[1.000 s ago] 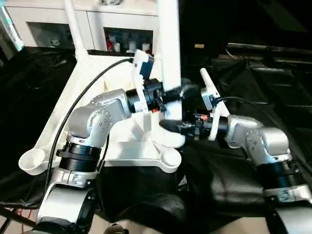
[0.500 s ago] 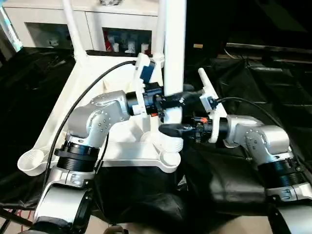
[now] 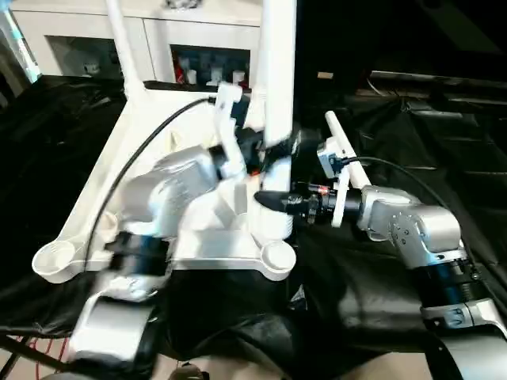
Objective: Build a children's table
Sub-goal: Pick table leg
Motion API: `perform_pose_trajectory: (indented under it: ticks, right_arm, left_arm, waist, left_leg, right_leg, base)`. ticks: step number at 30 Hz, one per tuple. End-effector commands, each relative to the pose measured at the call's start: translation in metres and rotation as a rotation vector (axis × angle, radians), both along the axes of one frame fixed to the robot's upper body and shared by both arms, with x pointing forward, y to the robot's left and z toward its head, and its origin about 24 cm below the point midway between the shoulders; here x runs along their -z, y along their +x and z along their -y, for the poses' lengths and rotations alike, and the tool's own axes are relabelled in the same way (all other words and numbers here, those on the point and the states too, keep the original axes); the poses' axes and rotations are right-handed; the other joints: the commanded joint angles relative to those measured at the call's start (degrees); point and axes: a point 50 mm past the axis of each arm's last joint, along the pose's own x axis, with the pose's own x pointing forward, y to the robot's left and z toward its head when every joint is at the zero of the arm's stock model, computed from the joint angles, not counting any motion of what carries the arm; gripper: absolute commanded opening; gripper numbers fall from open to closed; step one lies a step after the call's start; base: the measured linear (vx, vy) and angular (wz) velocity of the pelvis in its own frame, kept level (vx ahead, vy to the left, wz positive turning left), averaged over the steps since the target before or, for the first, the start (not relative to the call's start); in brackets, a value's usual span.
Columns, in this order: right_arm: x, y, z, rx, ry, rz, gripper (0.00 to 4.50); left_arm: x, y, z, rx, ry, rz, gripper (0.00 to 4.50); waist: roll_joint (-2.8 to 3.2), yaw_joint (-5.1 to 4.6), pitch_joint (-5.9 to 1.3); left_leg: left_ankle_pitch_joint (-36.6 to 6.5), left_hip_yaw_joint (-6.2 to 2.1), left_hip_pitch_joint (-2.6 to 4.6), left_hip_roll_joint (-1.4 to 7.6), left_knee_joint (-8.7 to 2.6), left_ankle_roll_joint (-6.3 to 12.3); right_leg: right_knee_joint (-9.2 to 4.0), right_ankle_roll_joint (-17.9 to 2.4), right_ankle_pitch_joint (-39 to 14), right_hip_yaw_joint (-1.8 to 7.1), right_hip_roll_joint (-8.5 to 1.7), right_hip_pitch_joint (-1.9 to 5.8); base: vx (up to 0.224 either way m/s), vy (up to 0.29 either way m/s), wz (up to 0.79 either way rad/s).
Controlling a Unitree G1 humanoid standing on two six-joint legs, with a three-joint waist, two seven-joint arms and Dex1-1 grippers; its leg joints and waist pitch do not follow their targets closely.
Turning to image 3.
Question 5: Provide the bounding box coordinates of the large black case yellow label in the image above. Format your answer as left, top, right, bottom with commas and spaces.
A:
295, 0, 374, 100

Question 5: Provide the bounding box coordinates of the black mat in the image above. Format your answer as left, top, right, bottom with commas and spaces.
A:
0, 73, 507, 361

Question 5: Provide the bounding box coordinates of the grey metal bar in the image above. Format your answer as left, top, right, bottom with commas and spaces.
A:
369, 70, 507, 87

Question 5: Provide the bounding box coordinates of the white cabinet with glass doors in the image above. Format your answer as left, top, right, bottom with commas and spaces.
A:
10, 0, 296, 87

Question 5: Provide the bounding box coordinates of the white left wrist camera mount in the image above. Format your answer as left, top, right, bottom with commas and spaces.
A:
211, 82, 250, 182

